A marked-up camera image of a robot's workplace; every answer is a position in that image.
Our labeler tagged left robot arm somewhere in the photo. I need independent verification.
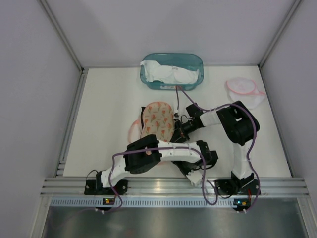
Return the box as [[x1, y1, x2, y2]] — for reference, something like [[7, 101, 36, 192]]
[[96, 135, 218, 189]]

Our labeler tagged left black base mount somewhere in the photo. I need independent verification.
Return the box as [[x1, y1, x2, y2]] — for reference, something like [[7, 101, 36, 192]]
[[84, 179, 128, 195]]

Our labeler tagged purple cable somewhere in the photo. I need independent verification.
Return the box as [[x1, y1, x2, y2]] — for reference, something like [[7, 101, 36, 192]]
[[175, 84, 261, 213], [110, 145, 218, 214]]

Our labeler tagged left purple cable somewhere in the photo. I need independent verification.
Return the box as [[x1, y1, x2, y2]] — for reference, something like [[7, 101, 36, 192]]
[[110, 145, 218, 214]]

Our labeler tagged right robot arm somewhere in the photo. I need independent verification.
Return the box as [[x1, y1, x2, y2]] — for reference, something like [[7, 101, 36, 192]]
[[171, 101, 260, 191]]

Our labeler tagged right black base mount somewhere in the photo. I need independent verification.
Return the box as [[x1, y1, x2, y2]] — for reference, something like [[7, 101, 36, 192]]
[[215, 178, 260, 196]]

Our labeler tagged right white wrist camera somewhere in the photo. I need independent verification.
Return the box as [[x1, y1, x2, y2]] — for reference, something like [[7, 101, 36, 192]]
[[174, 109, 180, 119]]

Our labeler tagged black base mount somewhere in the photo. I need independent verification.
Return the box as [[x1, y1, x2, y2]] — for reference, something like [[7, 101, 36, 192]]
[[215, 178, 260, 196], [84, 179, 128, 195]]

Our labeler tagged aluminium corner post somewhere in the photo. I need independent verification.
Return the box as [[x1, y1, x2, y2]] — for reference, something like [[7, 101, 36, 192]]
[[37, 0, 84, 72], [258, 0, 304, 70]]

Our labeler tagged left aluminium corner post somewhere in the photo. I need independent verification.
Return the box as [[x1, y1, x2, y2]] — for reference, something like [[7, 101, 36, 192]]
[[37, 0, 84, 72]]

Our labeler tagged teal plastic bin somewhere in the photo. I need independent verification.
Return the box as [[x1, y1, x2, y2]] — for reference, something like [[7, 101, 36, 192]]
[[140, 53, 204, 91]]

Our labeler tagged white bra in bin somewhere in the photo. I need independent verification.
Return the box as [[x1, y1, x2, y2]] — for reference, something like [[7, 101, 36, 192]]
[[140, 60, 199, 84]]

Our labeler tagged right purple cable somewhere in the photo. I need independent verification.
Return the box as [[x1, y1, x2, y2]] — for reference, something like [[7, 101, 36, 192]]
[[175, 84, 261, 213]]

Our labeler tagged right aluminium corner post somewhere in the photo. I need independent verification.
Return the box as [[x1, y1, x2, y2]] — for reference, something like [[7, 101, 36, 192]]
[[258, 0, 304, 70]]

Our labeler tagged aluminium front rail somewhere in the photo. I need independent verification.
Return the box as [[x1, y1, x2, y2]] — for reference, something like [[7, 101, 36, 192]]
[[40, 177, 309, 198]]

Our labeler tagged small white mesh laundry bag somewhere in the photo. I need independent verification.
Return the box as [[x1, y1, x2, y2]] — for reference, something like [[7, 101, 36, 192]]
[[225, 77, 266, 110]]

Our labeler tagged perforated cable duct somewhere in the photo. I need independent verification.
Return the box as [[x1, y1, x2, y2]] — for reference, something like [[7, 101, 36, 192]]
[[50, 197, 249, 208]]

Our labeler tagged floral pink laundry bag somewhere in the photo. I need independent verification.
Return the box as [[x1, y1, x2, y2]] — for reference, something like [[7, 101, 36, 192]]
[[127, 101, 175, 143]]

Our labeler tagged black bra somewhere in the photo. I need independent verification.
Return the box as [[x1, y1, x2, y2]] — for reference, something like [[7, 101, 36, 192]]
[[140, 107, 146, 132]]

